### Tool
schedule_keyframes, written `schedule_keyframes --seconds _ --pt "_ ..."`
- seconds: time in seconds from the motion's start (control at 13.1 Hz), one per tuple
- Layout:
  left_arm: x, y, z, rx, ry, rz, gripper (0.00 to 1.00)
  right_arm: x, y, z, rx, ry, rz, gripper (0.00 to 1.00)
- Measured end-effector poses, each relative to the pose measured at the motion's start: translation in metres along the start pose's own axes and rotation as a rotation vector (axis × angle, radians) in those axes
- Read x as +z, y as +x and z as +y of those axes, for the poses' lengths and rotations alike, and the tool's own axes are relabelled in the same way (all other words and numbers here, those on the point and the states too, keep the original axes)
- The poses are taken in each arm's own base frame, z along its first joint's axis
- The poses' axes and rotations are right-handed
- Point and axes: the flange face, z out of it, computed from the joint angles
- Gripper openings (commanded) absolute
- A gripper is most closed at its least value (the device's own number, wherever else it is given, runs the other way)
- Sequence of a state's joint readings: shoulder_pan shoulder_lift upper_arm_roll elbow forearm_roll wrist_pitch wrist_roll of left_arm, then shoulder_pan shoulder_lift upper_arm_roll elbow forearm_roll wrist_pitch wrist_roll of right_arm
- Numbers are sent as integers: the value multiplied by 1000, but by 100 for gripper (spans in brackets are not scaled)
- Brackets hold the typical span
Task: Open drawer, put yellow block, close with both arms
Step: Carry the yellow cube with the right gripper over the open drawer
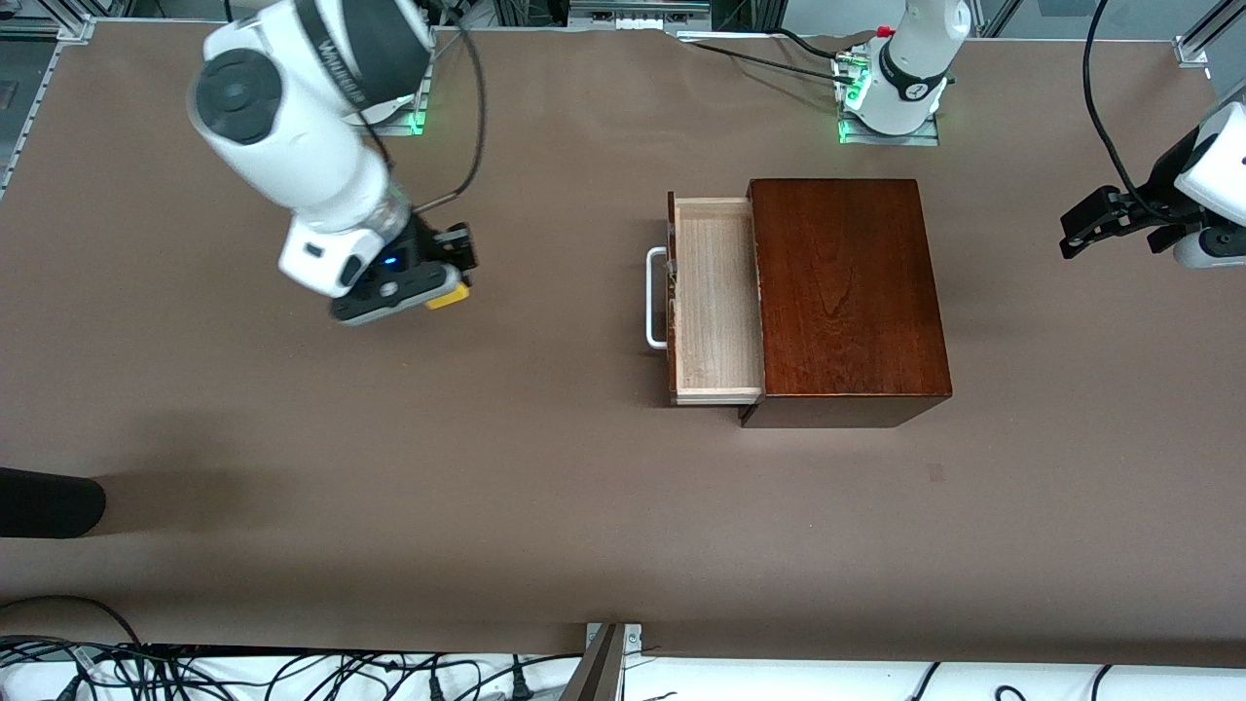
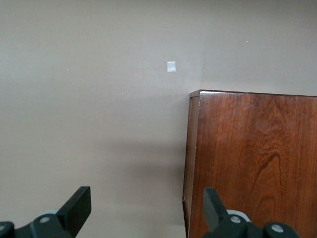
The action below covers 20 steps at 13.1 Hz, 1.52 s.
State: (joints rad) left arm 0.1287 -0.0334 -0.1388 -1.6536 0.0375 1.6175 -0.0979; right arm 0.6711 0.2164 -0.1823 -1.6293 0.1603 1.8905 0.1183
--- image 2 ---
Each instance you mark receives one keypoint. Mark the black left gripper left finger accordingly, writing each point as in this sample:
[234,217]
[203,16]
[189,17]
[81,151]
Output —
[74,213]

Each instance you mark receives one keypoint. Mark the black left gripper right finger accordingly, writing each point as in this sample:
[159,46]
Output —
[216,215]

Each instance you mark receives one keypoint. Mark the dark brown wooden cabinet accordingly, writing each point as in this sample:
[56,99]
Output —
[260,148]

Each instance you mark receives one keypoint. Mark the small tape patch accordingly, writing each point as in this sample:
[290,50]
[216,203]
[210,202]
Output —
[171,67]

